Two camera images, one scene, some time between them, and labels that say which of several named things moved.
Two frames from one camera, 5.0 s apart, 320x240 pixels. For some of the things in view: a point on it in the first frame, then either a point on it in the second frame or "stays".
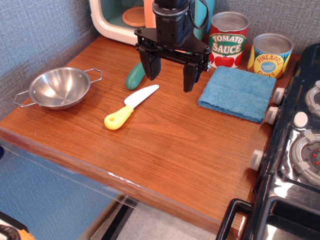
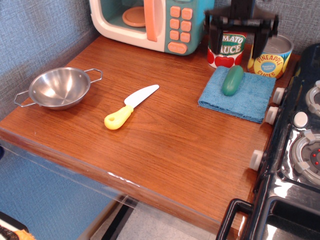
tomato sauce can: (227, 38) stays
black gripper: (173, 35) → (241, 14)
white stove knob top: (278, 95) stays
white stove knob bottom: (256, 159) stays
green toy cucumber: (135, 76) → (233, 78)
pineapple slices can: (271, 54) stays
